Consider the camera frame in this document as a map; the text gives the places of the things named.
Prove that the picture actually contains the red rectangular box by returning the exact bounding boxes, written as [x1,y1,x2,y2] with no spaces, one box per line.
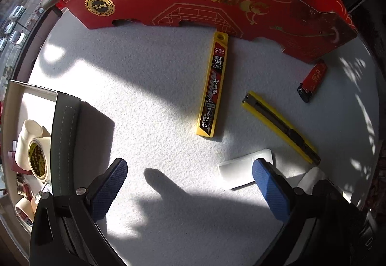
[8,141,32,175]

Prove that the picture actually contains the white eraser block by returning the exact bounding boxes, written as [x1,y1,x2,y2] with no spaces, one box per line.
[218,148,273,190]

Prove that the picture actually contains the red lighter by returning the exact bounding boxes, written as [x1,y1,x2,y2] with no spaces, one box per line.
[297,60,328,103]

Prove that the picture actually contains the yellow blade refill case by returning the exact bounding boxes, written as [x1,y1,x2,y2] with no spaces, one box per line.
[196,31,228,138]

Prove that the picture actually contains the yellow utility knife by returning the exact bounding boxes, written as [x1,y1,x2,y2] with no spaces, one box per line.
[241,91,321,166]

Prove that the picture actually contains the grey-green storage tray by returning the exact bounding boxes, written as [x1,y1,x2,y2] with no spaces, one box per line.
[0,79,83,230]

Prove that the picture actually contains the white tape roll red-blue core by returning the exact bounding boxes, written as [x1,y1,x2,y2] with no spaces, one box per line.
[14,198,35,226]

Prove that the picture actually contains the white tape roll yellow core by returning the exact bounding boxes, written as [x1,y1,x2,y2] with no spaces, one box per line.
[28,137,51,181]

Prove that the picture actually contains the white bottle yellow label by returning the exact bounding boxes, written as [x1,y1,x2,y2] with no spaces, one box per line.
[15,119,50,171]

